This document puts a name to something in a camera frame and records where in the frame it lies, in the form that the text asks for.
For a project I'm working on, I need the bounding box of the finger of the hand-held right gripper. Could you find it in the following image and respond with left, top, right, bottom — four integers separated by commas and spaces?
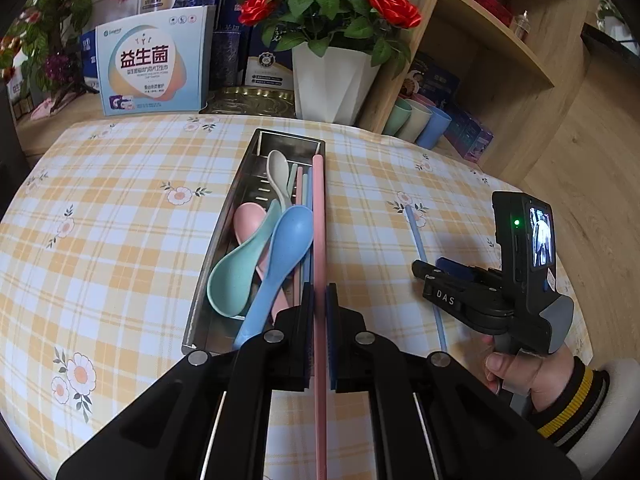
434, 257, 501, 287
411, 260, 506, 333

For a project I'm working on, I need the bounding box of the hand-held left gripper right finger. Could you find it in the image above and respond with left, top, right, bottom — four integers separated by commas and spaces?
324, 282, 584, 480

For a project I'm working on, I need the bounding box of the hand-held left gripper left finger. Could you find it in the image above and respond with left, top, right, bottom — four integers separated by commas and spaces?
56, 281, 317, 480

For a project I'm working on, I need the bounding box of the blue chopstick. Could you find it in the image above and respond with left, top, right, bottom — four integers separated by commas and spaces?
303, 167, 314, 307
404, 206, 449, 353

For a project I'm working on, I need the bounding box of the blue spoon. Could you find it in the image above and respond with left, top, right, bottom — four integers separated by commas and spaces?
233, 205, 315, 350

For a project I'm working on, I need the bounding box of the teal spoon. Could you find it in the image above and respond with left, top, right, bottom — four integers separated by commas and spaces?
206, 200, 283, 318

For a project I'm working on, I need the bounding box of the pink chopstick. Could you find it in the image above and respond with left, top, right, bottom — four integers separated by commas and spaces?
311, 154, 329, 480
297, 165, 305, 306

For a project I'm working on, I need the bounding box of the pink spoon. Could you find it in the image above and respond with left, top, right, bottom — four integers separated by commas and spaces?
233, 202, 291, 313

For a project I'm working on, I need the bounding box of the white spoon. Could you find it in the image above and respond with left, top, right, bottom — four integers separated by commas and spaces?
266, 150, 294, 212

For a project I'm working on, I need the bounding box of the stainless steel tray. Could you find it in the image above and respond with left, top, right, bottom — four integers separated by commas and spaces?
181, 128, 327, 356

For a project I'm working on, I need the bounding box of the person's right forearm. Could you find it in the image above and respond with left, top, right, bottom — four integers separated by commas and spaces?
537, 355, 640, 467

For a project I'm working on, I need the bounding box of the person's right hand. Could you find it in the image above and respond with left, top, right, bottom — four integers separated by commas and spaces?
482, 337, 583, 411

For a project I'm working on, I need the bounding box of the purple box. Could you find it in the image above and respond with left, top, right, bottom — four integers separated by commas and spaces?
442, 105, 481, 152
462, 120, 496, 162

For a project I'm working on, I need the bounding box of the beige cup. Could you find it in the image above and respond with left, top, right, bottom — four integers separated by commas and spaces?
397, 100, 433, 143

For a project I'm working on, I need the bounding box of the green cup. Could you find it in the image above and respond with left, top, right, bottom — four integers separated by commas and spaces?
382, 97, 413, 137

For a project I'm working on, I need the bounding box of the yellow checked flower tablecloth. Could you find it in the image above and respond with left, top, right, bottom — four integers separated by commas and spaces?
0, 112, 601, 480

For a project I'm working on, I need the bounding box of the blue picture box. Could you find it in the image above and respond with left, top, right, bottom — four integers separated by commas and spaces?
405, 52, 461, 107

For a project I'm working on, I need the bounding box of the wooden shelf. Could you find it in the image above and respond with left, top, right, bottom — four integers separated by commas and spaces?
357, 0, 588, 186

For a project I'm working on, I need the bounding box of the gold embossed tray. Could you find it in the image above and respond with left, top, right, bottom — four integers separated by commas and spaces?
199, 86, 296, 118

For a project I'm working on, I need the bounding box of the dark blue white-label box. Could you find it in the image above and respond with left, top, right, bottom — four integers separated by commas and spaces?
243, 25, 296, 88

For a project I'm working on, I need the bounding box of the small clear bottle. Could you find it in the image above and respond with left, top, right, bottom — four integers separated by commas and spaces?
512, 10, 532, 44

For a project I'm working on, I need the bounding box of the dark blue glitter cup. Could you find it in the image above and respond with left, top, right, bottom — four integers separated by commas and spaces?
210, 30, 251, 91

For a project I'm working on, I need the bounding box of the red rose plant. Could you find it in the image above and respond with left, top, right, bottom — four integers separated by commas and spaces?
217, 0, 423, 67

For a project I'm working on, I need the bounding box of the light blue orange box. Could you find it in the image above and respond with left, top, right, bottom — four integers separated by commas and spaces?
95, 5, 216, 117

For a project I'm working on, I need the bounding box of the pink flower plant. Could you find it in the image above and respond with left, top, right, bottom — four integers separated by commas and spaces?
0, 0, 132, 96

